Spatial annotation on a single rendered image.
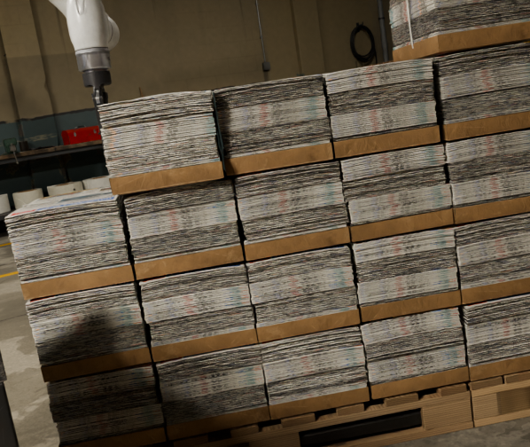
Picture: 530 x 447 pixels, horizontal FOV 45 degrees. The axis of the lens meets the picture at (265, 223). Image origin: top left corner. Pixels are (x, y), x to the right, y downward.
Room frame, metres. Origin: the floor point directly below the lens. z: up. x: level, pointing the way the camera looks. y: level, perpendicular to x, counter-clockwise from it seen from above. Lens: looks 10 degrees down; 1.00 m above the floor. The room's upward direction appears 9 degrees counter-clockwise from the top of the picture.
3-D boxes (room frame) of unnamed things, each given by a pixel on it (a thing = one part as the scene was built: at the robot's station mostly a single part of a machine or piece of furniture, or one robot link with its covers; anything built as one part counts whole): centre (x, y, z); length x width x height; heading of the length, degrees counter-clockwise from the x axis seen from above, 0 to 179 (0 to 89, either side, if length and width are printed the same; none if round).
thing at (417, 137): (1.87, -0.34, 0.86); 0.38 x 0.29 x 0.04; 3
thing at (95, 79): (1.81, 0.40, 1.11); 0.08 x 0.07 x 0.09; 5
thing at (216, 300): (1.84, 0.08, 0.42); 1.17 x 0.39 x 0.83; 95
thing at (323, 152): (1.85, -0.05, 0.86); 0.38 x 0.29 x 0.04; 2
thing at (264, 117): (1.85, -0.05, 0.95); 0.38 x 0.29 x 0.23; 2
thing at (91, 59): (1.81, 0.40, 1.19); 0.09 x 0.09 x 0.06
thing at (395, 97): (1.87, -0.34, 0.95); 0.38 x 0.29 x 0.23; 3
